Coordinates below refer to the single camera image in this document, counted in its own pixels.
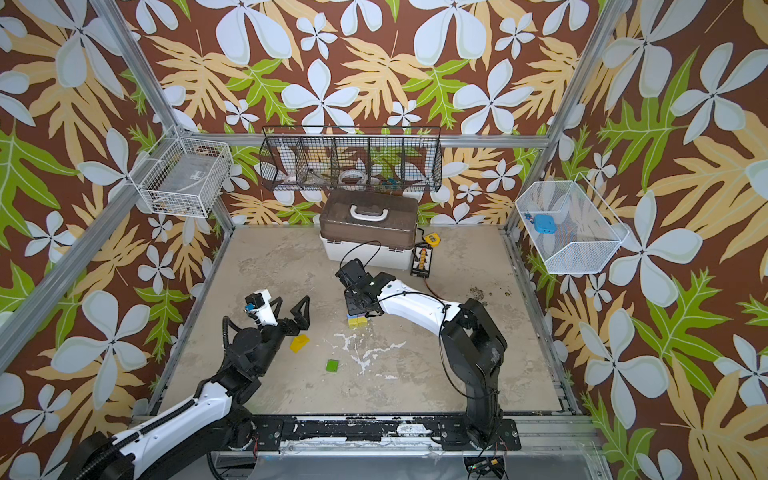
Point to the blue object in basket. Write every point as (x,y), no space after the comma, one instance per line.
(544,224)

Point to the white wire basket left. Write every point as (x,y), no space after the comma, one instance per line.
(185,177)

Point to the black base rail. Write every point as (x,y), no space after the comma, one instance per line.
(449,432)

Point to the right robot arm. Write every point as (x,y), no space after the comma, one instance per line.
(471,345)

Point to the white mesh basket right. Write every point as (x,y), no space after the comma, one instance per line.
(589,231)

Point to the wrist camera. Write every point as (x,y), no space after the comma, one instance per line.
(352,273)
(258,308)

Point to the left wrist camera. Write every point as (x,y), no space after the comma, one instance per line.
(258,308)

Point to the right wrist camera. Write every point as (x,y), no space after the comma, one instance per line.
(352,273)

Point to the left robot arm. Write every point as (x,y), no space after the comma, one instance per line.
(212,418)

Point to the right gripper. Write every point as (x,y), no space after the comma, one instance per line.
(359,298)

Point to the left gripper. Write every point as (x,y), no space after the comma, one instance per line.
(301,323)

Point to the yellow wedge block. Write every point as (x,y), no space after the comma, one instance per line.
(299,342)

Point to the brown lid storage box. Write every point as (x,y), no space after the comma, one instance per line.
(378,229)

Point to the black battery holder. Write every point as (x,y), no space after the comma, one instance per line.
(421,260)

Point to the black wire basket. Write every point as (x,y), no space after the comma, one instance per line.
(388,159)

